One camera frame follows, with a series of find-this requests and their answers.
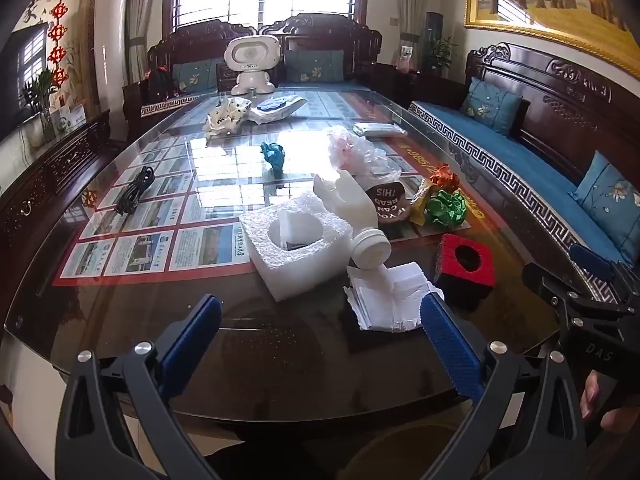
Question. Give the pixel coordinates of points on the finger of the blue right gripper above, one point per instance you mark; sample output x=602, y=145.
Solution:
x=545, y=284
x=588, y=260

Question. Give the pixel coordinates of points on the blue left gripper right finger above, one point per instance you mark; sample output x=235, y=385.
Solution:
x=457, y=355

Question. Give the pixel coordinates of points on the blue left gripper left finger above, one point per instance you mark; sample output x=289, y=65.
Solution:
x=183, y=344

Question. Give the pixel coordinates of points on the white paper napkins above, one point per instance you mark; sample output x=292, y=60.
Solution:
x=388, y=299

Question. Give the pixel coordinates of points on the green foil ball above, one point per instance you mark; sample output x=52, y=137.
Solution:
x=446, y=210

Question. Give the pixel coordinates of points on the brown knit beanie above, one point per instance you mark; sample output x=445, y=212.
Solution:
x=390, y=202

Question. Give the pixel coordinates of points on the white foam packing block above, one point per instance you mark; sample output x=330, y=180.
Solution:
x=297, y=245

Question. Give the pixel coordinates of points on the white plastic bottle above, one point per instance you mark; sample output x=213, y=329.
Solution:
x=342, y=195

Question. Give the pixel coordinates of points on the clear plastic bag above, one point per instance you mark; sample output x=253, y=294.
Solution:
x=368, y=165

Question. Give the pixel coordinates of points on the teal foil ball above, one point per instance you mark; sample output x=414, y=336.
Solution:
x=274, y=156

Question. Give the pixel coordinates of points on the yellow snack wrapper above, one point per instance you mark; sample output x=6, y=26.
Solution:
x=419, y=203

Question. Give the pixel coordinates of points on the person's right hand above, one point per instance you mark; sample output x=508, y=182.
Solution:
x=618, y=421

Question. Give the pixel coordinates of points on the blue floral pillow near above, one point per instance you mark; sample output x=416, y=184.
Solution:
x=612, y=202

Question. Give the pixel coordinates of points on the blue floral pillow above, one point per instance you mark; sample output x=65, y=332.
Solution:
x=612, y=202
x=491, y=106

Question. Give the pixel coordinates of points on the red black square box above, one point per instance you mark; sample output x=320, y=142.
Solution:
x=464, y=271

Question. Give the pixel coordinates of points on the blue sofa seat cushion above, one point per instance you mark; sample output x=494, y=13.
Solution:
x=544, y=192

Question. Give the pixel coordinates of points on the orange crumpled foil ball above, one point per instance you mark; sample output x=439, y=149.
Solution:
x=444, y=178

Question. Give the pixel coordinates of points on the dark wooden sofa right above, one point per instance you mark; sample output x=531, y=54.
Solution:
x=567, y=112

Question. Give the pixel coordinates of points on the dark wooden sofa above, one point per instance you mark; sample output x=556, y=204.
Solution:
x=567, y=112
x=216, y=56

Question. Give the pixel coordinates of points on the blue floral pillow far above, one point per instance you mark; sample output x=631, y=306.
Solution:
x=491, y=106

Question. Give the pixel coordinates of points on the white folded packet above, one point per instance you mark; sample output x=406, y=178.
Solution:
x=378, y=130

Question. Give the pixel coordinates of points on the dark wooden tv cabinet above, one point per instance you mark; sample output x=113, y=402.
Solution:
x=35, y=201

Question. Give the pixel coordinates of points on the corner potted plant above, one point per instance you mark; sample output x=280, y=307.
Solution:
x=440, y=53

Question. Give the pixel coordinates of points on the white patterned plastic bag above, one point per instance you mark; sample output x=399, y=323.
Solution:
x=226, y=117

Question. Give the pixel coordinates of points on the gold framed tree painting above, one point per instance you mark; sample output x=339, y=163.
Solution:
x=592, y=26

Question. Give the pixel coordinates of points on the green potted plant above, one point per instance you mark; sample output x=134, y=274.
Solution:
x=37, y=94

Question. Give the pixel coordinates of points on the white package with blue item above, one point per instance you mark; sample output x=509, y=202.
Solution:
x=274, y=109

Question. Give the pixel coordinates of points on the teal floral pillow left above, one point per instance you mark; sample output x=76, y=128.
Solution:
x=195, y=77

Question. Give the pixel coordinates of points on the teal floral pillow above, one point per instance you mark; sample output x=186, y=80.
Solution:
x=195, y=77
x=314, y=65

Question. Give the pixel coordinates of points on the teal floral pillow right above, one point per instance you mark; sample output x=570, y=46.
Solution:
x=314, y=65

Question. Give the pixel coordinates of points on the white toy robot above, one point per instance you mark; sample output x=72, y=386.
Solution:
x=251, y=58

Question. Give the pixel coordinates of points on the dark wooden sofa back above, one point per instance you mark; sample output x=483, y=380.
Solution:
x=216, y=56

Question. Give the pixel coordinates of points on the red chinese knot decoration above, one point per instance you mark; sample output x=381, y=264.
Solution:
x=56, y=33

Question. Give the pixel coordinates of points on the black television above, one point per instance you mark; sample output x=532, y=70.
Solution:
x=23, y=58

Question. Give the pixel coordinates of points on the white standing air conditioner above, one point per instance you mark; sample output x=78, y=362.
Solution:
x=110, y=62

